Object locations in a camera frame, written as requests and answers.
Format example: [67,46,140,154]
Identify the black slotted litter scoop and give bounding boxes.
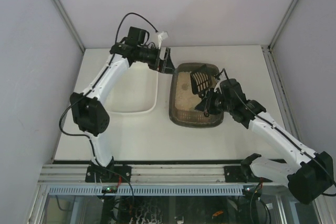
[190,64,212,98]

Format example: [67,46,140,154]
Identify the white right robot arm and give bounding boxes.
[196,87,335,205]

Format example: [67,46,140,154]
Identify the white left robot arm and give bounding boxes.
[70,42,175,167]

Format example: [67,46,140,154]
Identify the dark translucent litter box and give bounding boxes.
[169,62,224,128]

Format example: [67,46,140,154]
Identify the white plastic bin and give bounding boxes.
[104,62,159,115]

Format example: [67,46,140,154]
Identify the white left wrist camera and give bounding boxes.
[155,31,169,49]

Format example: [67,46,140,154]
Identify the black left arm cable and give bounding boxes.
[115,12,158,45]

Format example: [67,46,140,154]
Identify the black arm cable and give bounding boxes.
[115,12,158,45]
[217,68,336,196]

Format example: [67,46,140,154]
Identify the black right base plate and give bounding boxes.
[224,165,260,183]

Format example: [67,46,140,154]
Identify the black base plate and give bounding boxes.
[224,165,260,183]
[85,164,132,183]

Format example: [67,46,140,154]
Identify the blue-grey slotted cable duct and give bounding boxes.
[48,185,255,196]

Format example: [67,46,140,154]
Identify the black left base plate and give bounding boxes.
[85,164,132,183]

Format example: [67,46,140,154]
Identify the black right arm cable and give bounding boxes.
[217,68,336,196]

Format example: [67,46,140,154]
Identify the aluminium mounting rail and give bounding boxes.
[38,163,289,183]

